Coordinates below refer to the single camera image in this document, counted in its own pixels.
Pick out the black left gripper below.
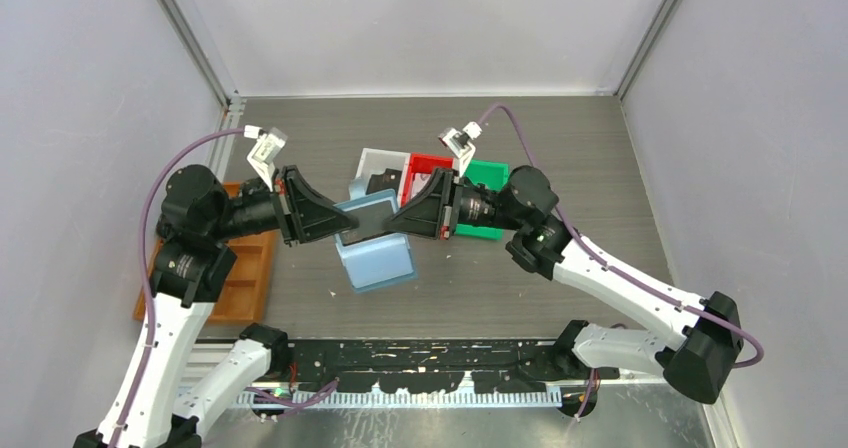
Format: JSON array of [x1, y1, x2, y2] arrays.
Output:
[[208, 164, 359, 246]]

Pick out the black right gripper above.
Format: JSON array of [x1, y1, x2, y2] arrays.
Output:
[[383, 166, 525, 239]]

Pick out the black credit card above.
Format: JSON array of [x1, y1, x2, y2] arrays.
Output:
[[337, 202, 395, 246]]

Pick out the blue leather card holder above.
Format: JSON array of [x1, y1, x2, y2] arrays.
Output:
[[335, 180, 418, 294]]

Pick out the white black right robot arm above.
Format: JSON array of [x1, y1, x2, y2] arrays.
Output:
[[384, 165, 744, 404]]

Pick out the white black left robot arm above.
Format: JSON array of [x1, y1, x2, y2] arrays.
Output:
[[75, 165, 358, 447]]

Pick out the cards in red bin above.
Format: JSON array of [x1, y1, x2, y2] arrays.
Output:
[[409, 173, 432, 199]]

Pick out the black item in white bin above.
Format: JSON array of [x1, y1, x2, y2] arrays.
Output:
[[366, 168, 404, 195]]

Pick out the red plastic bin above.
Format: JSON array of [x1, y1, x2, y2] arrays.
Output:
[[400, 153, 457, 205]]

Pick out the white plastic bin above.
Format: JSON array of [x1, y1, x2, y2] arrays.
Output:
[[354, 148, 411, 194]]

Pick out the green plastic bin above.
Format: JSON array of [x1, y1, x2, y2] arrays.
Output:
[[455, 160, 510, 240]]

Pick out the orange compartment tray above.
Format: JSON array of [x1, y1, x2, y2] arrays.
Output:
[[146, 170, 277, 325]]

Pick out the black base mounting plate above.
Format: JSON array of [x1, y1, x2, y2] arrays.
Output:
[[255, 338, 589, 394]]

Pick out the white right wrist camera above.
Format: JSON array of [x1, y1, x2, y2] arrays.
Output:
[[438, 121, 482, 177]]

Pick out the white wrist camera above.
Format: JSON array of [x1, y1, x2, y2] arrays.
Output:
[[243, 125, 288, 191], [438, 121, 482, 177]]

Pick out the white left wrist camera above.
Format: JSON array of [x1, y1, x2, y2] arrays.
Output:
[[243, 125, 288, 191]]

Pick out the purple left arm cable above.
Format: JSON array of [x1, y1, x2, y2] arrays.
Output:
[[105, 126, 344, 448]]

